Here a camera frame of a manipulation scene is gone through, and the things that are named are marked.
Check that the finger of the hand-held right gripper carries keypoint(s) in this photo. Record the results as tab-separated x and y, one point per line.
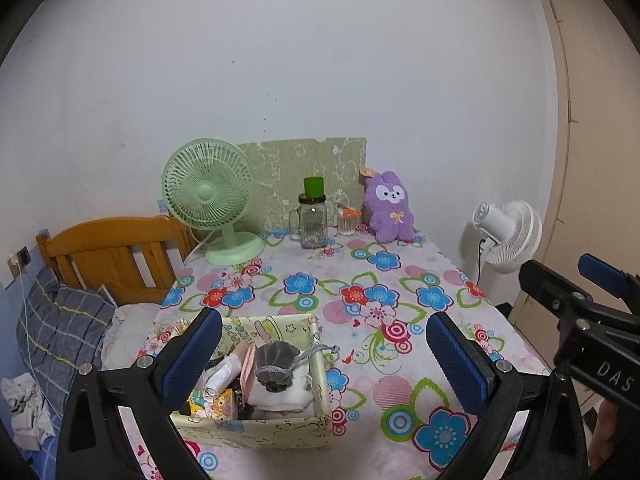
550	282
605	270

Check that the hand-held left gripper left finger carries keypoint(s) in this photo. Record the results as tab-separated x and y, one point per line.
195	355

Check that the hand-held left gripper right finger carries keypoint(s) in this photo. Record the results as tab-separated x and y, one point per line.
455	360

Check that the white cloth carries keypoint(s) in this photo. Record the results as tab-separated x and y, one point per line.
27	410
222	377

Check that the cartoon print packet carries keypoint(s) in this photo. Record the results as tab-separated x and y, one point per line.
210	405

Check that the pink tissue packet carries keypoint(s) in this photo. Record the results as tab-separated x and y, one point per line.
248	367

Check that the white towel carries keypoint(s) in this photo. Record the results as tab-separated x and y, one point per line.
285	397

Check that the yellow-green fabric storage box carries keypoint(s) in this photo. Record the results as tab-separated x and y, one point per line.
260	432

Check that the person's right hand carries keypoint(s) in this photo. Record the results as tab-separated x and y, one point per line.
607	435

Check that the white standing fan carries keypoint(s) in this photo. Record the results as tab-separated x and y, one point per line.
515	235

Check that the white blanket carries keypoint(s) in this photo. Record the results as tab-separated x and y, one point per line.
130	330

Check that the floral tablecloth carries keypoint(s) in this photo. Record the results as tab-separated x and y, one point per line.
400	280

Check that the beige door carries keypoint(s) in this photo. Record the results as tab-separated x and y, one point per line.
590	160

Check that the grey plaid pillow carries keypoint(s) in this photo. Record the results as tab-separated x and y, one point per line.
65	325

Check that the purple plush bunny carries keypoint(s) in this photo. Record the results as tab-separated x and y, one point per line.
392	220

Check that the green desk fan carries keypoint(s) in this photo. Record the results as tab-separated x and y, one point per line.
205	192

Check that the small orange-lid toothpick jar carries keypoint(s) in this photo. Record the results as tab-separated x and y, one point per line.
347	224

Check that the glass jar with green lid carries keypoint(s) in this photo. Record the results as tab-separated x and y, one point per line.
312	225

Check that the crumpled white cloth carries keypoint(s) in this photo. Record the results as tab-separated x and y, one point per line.
27	410

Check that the blue bed sheet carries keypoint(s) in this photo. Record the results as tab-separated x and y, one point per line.
47	462

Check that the green patterned board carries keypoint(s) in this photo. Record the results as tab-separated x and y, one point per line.
285	165

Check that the wall socket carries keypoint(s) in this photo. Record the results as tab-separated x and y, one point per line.
23	256

